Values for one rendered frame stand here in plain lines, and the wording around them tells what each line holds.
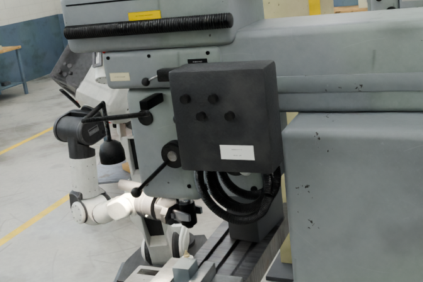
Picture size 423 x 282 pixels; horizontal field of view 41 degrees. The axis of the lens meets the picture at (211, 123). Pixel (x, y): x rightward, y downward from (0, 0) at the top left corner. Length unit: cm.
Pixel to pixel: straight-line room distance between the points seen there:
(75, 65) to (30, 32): 1044
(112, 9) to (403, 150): 76
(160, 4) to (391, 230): 72
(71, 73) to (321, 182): 109
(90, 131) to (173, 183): 52
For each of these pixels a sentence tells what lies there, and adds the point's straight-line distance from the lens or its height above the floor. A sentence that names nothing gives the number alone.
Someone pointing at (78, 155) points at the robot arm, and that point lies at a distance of 197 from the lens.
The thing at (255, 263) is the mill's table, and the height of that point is 96.
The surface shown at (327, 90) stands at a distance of 129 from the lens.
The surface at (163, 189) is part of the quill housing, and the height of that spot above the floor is 135.
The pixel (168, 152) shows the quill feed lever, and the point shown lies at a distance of 146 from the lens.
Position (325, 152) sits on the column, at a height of 151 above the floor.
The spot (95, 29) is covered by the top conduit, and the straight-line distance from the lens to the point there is 143.
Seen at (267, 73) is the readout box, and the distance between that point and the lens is 105.
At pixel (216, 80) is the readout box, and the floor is 170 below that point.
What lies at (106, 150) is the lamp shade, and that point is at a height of 145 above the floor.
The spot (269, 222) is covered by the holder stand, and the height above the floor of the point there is 100.
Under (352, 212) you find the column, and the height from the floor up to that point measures 138.
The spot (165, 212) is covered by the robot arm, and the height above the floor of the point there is 125.
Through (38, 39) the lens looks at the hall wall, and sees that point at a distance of 1263.
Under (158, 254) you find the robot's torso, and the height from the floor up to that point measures 69.
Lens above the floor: 192
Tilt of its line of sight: 16 degrees down
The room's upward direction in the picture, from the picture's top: 7 degrees counter-clockwise
